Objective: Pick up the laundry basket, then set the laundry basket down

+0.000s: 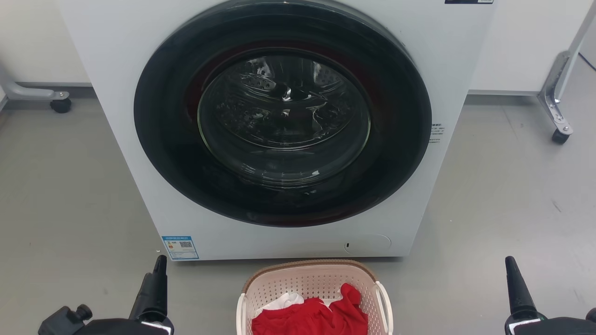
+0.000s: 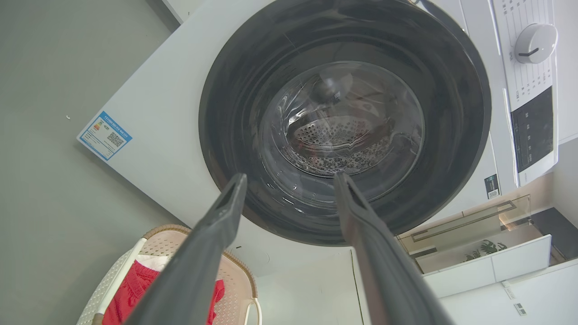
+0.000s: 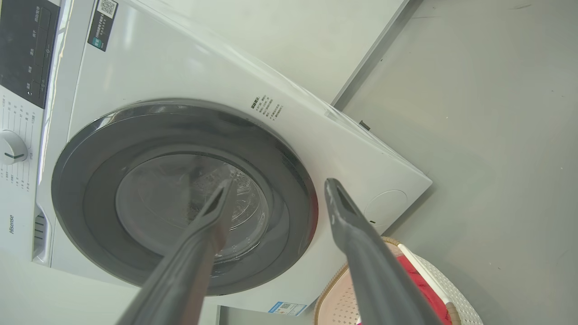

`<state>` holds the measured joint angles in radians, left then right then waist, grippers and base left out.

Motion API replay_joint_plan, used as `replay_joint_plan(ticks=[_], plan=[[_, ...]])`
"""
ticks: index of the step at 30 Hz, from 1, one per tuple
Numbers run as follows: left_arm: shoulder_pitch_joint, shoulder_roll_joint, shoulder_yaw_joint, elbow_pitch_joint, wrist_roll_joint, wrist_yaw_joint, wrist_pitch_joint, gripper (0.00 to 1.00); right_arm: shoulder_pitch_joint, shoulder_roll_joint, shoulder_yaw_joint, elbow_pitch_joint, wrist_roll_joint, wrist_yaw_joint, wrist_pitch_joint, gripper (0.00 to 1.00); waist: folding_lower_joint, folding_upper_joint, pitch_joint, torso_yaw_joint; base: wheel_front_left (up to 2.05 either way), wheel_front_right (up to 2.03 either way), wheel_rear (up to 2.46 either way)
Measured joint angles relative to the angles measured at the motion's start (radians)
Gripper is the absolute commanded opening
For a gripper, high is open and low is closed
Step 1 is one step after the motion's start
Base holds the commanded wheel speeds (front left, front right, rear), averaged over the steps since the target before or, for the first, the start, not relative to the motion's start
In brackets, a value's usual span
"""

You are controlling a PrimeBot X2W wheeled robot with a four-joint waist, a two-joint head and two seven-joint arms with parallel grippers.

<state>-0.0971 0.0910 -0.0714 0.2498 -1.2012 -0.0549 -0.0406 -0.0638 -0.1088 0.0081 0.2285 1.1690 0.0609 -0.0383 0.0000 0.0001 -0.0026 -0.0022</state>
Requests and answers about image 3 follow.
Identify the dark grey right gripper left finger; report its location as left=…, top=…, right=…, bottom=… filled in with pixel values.
left=115, top=178, right=238, bottom=325

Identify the black washing machine control panel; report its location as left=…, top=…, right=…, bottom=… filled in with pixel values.
left=0, top=0, right=61, bottom=109

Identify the black QR code sticker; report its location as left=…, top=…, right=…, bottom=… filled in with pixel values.
left=87, top=0, right=119, bottom=52

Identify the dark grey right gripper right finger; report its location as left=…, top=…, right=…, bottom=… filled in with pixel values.
left=324, top=177, right=444, bottom=325

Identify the dark round washing machine door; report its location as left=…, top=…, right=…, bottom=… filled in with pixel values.
left=51, top=99, right=319, bottom=297

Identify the white front-load washing machine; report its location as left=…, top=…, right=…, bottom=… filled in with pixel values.
left=0, top=0, right=433, bottom=316

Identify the red garment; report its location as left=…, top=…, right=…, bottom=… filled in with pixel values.
left=396, top=255, right=452, bottom=325

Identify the beige perforated laundry basket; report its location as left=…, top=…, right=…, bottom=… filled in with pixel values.
left=314, top=237, right=484, bottom=325

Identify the white washing machine control knob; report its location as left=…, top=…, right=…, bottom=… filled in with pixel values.
left=0, top=130, right=29, bottom=166

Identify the blue energy label sticker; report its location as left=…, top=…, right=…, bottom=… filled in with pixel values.
left=267, top=301, right=308, bottom=316

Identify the round white filter cover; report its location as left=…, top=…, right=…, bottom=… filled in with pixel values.
left=363, top=190, right=409, bottom=228

